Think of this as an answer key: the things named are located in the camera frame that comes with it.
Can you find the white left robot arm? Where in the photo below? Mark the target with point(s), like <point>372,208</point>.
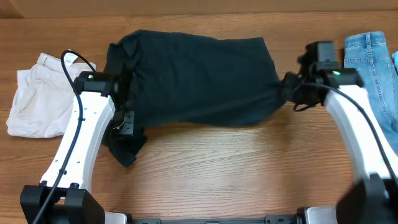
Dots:
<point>63,194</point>

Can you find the beige folded pants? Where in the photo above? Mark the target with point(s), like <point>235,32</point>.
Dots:
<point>43,101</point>

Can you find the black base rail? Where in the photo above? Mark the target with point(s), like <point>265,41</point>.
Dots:
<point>268,219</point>

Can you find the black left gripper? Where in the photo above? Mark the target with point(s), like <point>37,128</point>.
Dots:
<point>129,128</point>

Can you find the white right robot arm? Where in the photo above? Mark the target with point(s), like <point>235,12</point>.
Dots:
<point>373,196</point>

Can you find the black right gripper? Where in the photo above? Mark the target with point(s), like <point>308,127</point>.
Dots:
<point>290,90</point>

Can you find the light blue cloth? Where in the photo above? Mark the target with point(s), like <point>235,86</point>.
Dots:
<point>395,60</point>

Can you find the blue denim jeans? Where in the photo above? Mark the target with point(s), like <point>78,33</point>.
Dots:
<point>369,55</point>

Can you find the black t-shirt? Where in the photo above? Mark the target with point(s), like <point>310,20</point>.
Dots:
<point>177,77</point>

